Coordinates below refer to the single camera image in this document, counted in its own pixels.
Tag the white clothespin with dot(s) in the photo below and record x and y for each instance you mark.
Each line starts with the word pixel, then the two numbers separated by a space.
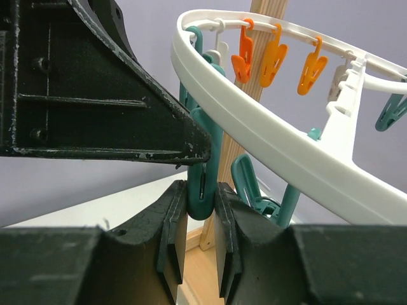
pixel 339 75
pixel 220 51

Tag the orange clothespin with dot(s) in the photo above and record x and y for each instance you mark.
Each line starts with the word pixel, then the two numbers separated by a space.
pixel 273 58
pixel 312 69
pixel 242 62

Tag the white round clip hanger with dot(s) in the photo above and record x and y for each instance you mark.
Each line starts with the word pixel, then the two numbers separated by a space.
pixel 323 170

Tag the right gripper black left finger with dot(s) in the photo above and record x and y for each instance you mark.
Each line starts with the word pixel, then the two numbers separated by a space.
pixel 139 262

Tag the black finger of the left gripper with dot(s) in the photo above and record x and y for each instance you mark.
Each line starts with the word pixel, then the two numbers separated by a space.
pixel 65 95
pixel 105 20

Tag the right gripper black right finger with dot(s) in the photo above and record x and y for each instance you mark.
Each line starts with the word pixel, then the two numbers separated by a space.
pixel 261 263

